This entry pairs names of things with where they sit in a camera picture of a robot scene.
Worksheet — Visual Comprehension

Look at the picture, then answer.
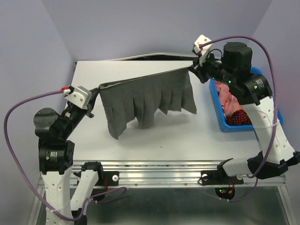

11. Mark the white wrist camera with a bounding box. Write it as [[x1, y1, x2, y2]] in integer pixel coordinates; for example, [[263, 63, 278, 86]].
[[192, 35, 212, 66], [63, 86, 92, 110]]

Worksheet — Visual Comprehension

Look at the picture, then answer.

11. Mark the red polka dot skirt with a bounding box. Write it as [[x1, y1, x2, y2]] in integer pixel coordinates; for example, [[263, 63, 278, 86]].
[[225, 109, 252, 126]]

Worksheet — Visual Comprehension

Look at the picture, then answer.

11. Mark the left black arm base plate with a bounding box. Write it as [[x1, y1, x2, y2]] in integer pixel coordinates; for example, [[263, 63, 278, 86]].
[[95, 171, 120, 187]]

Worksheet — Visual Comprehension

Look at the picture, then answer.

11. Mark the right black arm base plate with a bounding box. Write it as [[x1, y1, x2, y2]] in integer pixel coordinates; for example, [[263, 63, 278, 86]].
[[198, 170, 244, 186]]

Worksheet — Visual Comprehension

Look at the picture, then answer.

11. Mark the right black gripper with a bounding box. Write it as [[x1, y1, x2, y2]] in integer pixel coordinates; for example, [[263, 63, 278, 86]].
[[191, 49, 237, 86]]

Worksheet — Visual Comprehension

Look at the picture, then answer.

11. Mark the purple cable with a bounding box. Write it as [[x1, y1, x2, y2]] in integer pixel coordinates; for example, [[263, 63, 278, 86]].
[[198, 35, 279, 203], [4, 87, 127, 222]]

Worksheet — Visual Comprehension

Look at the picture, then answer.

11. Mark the pink skirt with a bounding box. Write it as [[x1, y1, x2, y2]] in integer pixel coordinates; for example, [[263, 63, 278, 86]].
[[215, 81, 242, 117]]

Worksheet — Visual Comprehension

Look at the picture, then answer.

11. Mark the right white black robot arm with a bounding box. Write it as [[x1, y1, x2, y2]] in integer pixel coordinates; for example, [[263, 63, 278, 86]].
[[189, 38, 300, 183]]

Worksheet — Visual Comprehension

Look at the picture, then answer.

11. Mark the aluminium frame rail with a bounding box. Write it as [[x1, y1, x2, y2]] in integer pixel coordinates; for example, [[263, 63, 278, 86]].
[[37, 159, 288, 188]]

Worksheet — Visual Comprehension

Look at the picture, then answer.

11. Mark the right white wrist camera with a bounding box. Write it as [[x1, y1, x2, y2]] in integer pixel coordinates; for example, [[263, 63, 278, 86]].
[[192, 35, 212, 66]]

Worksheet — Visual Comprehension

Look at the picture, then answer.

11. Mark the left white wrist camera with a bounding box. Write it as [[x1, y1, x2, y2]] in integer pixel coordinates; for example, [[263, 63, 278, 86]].
[[63, 86, 92, 110]]

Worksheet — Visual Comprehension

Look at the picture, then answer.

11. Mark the blue plastic bin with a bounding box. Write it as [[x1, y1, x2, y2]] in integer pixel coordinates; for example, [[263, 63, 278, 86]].
[[208, 67, 284, 134]]

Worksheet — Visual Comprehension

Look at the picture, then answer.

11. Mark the grey pleated skirt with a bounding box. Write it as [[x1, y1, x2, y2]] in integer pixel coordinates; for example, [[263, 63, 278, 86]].
[[99, 67, 197, 139]]

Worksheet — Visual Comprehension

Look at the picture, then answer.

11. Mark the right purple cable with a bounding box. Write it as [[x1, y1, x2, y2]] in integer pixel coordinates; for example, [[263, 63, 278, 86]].
[[198, 35, 279, 203]]

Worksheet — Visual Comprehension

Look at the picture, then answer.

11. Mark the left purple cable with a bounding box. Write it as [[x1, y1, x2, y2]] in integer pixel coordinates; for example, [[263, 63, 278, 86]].
[[4, 87, 127, 222]]

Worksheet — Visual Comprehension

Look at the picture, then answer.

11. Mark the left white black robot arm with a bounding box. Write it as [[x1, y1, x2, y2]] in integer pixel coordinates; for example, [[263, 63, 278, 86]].
[[33, 88, 104, 225]]

